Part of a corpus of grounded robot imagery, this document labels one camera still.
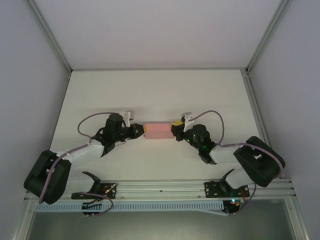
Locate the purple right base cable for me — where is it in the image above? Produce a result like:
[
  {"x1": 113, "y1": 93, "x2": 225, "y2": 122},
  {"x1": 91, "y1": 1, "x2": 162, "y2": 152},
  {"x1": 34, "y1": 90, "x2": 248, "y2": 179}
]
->
[{"x1": 226, "y1": 183, "x2": 258, "y2": 217}]

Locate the grey metal panel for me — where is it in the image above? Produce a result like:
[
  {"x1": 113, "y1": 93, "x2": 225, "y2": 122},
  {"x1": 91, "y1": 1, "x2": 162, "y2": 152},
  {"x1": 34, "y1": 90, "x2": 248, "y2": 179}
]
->
[{"x1": 24, "y1": 199, "x2": 302, "y2": 240}]

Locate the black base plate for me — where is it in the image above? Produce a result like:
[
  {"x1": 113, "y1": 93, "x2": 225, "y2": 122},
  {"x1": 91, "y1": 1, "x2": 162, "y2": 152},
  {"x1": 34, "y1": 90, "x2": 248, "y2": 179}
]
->
[
  {"x1": 204, "y1": 181, "x2": 250, "y2": 201},
  {"x1": 99, "y1": 182, "x2": 118, "y2": 200}
]

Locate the aluminium table side rail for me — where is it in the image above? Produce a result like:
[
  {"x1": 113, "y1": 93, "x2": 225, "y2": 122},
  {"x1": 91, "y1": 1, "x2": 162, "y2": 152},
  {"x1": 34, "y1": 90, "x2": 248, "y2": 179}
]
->
[{"x1": 240, "y1": 69, "x2": 271, "y2": 151}]

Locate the white slotted cable duct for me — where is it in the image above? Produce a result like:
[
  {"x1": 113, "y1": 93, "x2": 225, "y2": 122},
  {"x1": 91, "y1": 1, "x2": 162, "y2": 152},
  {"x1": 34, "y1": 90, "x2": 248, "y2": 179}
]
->
[{"x1": 35, "y1": 200, "x2": 225, "y2": 214}]

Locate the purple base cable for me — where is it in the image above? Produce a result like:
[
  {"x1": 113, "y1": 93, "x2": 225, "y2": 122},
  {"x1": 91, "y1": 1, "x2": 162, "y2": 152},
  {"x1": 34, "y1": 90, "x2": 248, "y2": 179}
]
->
[
  {"x1": 71, "y1": 191, "x2": 115, "y2": 217},
  {"x1": 226, "y1": 183, "x2": 258, "y2": 217}
]

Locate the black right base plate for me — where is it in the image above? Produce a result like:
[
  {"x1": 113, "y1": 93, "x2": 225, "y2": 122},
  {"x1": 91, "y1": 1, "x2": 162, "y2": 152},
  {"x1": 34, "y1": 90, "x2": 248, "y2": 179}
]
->
[{"x1": 204, "y1": 181, "x2": 250, "y2": 201}]

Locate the aluminium frame corner post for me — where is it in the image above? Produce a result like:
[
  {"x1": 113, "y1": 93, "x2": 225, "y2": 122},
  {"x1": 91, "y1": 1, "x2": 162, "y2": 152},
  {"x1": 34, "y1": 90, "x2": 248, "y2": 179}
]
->
[
  {"x1": 245, "y1": 0, "x2": 291, "y2": 76},
  {"x1": 25, "y1": 0, "x2": 74, "y2": 75}
]

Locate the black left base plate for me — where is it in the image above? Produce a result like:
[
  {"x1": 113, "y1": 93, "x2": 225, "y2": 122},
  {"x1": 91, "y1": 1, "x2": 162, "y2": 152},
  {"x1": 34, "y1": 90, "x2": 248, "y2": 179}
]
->
[{"x1": 99, "y1": 182, "x2": 118, "y2": 200}]

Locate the pink paper box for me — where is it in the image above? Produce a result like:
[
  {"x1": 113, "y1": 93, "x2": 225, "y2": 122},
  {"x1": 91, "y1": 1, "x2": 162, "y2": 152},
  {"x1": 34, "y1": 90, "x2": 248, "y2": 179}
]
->
[{"x1": 143, "y1": 121, "x2": 175, "y2": 141}]

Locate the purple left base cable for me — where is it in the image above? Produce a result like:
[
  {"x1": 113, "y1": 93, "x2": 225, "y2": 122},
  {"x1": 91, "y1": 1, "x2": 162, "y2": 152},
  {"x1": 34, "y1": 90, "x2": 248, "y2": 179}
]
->
[{"x1": 71, "y1": 191, "x2": 115, "y2": 217}]

